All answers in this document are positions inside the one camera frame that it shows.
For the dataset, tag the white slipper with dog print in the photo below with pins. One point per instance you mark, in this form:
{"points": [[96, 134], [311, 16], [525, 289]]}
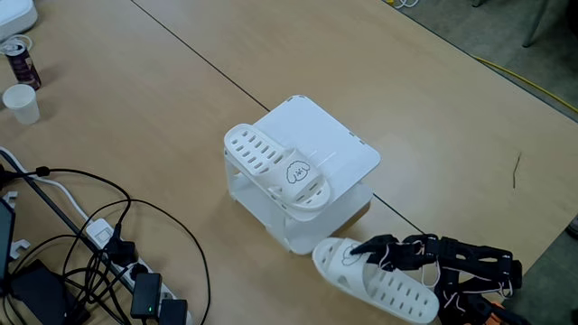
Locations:
{"points": [[361, 280], [280, 180]]}

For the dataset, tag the white two-tier shoe rack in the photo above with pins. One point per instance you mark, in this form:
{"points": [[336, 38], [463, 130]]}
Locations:
{"points": [[325, 131]]}

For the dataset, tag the person's grey shoe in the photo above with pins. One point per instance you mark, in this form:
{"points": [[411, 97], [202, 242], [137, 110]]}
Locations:
{"points": [[573, 228]]}

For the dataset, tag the thin dark twig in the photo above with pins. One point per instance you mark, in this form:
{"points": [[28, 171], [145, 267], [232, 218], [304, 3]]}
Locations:
{"points": [[515, 169]]}

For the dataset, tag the black power adapter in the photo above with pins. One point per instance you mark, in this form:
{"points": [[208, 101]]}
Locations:
{"points": [[174, 312]]}

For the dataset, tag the black adapter with green light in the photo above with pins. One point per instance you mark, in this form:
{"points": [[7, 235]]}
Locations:
{"points": [[145, 293]]}

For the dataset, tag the black power plug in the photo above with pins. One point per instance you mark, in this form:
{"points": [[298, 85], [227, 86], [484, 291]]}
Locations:
{"points": [[121, 252]]}

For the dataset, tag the grey chair leg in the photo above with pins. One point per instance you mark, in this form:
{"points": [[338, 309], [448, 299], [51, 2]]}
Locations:
{"points": [[535, 25]]}

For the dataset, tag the white power strip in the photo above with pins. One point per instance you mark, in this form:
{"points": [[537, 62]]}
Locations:
{"points": [[100, 232]]}

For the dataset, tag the black flat power brick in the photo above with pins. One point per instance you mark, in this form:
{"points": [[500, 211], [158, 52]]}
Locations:
{"points": [[40, 293]]}

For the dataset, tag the dark laptop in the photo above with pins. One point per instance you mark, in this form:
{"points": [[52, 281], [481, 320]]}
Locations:
{"points": [[5, 234]]}

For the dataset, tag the white paper cup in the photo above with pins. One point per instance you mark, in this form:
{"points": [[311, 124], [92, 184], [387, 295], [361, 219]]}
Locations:
{"points": [[20, 106]]}

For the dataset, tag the dark purple drink can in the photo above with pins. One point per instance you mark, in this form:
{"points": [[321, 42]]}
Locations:
{"points": [[23, 67]]}

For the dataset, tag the white flat device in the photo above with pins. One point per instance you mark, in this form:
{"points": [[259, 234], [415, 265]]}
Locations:
{"points": [[13, 18]]}

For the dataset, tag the white printed plastic bracket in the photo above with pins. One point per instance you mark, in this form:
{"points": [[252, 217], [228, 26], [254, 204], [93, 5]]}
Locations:
{"points": [[20, 246], [10, 197]]}

